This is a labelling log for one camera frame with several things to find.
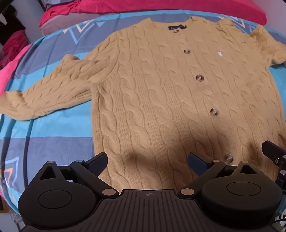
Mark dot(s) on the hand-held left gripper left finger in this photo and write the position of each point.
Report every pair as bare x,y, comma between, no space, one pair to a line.
99,161

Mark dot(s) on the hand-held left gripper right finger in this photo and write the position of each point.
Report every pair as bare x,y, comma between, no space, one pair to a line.
195,161

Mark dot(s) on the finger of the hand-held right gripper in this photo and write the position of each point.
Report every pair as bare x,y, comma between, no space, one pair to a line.
271,150

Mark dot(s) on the blue grey patterned bed sheet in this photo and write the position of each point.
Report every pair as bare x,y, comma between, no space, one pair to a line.
55,136

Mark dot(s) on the dark red knitted cloth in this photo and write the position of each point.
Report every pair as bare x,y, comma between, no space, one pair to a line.
15,44

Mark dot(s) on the red pillow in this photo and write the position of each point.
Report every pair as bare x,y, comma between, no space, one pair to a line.
125,7

